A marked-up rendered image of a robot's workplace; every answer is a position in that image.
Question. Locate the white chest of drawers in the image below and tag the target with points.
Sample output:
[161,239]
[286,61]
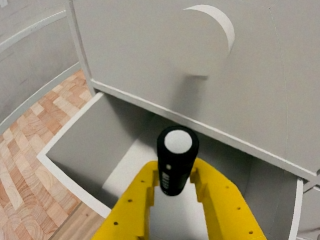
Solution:
[309,179]

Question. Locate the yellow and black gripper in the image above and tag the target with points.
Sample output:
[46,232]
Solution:
[227,215]

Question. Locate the black aa battery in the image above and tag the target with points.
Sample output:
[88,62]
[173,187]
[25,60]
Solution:
[177,149]

